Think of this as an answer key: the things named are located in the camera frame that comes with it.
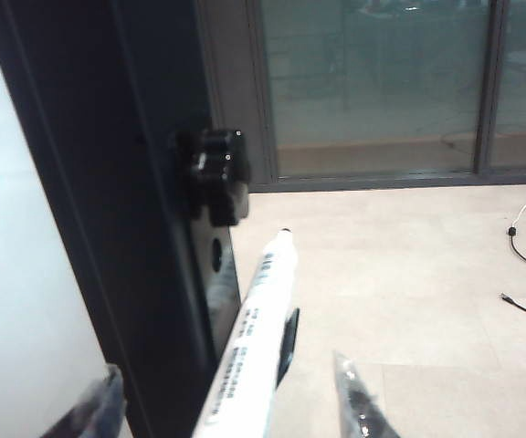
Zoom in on black pen shelf with hole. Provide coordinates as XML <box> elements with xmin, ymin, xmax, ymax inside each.
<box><xmin>188</xmin><ymin>200</ymin><xmax>247</xmax><ymax>367</ymax></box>

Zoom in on white whiteboard with black frame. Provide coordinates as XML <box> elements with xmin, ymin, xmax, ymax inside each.
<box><xmin>0</xmin><ymin>0</ymin><xmax>154</xmax><ymax>438</ymax></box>

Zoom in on right gripper left finger taped clear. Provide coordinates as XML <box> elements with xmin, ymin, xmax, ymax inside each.
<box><xmin>38</xmin><ymin>363</ymin><xmax>126</xmax><ymax>438</ymax></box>

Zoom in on white marker pen black clip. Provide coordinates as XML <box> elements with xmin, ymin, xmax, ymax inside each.
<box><xmin>191</xmin><ymin>227</ymin><xmax>301</xmax><ymax>438</ymax></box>

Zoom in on black metal whiteboard stand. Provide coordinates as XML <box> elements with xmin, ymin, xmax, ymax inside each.
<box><xmin>107</xmin><ymin>0</ymin><xmax>246</xmax><ymax>438</ymax></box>

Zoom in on right gripper right finger taped clear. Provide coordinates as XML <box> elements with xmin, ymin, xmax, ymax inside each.
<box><xmin>331</xmin><ymin>349</ymin><xmax>402</xmax><ymax>438</ymax></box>

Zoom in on black clamp knob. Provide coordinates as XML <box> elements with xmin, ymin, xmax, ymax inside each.
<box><xmin>173</xmin><ymin>128</ymin><xmax>252</xmax><ymax>228</ymax></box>

